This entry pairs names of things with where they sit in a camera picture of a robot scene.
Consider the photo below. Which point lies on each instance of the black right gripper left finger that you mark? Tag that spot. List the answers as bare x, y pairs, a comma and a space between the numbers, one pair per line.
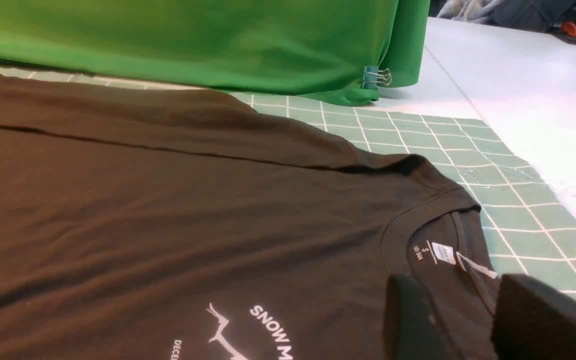
408, 329

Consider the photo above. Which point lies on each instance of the gray clothes pile background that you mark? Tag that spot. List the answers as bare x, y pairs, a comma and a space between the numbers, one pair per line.
526, 15

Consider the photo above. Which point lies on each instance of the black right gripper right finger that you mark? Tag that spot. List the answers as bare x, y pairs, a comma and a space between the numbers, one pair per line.
533, 321

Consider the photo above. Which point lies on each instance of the green gridded cutting mat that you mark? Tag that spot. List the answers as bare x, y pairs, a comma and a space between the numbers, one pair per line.
468, 160

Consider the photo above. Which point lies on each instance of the orange object background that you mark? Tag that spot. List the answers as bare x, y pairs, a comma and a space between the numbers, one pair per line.
569, 29

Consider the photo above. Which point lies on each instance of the green backdrop cloth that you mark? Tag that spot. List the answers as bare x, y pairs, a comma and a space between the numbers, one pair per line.
316, 49

